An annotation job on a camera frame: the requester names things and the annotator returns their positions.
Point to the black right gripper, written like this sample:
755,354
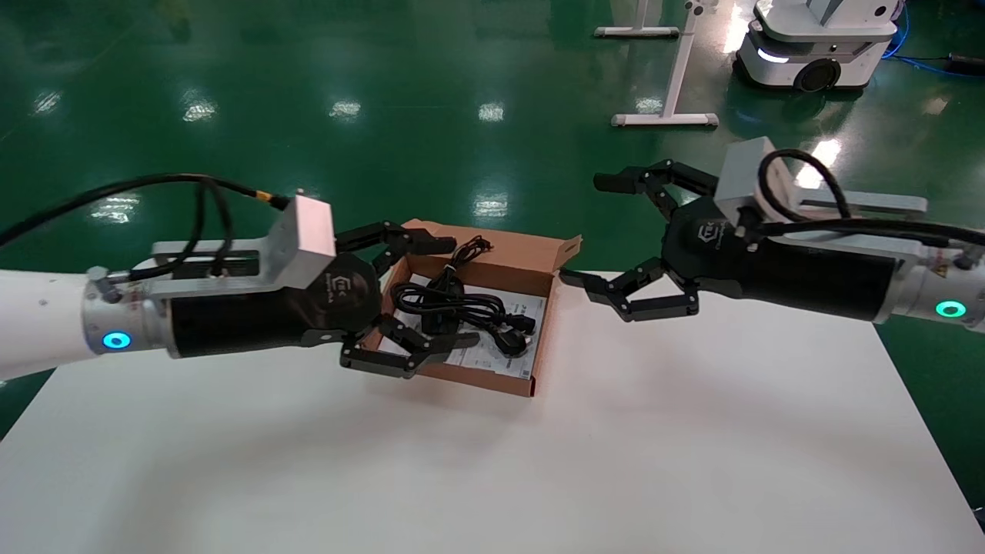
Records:
808,277

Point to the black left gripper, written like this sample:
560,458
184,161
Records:
254,319

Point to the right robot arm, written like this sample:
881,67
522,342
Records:
939,296

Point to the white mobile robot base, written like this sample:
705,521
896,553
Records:
816,31

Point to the brown cardboard box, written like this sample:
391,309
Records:
515,261

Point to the printed white paper sheet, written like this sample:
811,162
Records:
492,362

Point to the white T-foot stand leg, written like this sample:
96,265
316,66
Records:
635,31
666,119

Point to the black device on floor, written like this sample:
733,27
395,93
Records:
968,63

